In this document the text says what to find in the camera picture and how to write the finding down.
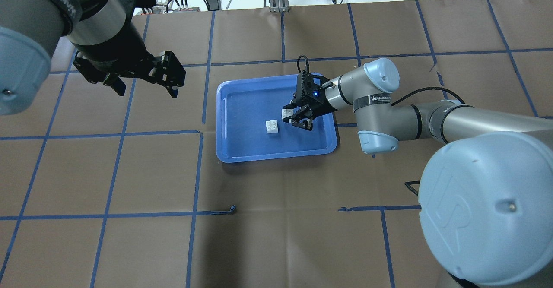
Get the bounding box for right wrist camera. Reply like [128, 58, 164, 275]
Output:
[296, 71, 326, 98]

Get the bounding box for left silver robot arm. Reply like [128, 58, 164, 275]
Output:
[0, 0, 186, 115]

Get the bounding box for blue plastic tray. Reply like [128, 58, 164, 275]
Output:
[216, 74, 338, 163]

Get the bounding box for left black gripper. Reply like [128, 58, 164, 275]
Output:
[73, 18, 186, 98]

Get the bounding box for white block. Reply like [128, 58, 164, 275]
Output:
[282, 109, 294, 121]
[265, 120, 279, 134]

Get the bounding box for orange connector hub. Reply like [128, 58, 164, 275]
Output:
[173, 6, 201, 13]

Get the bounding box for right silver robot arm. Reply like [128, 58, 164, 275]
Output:
[283, 58, 553, 288]

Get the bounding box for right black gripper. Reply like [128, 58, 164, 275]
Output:
[283, 78, 333, 131]

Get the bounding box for black adapter near keyboard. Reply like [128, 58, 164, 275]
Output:
[206, 0, 221, 11]

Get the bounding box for brown paper table cover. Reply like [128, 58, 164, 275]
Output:
[0, 0, 552, 288]

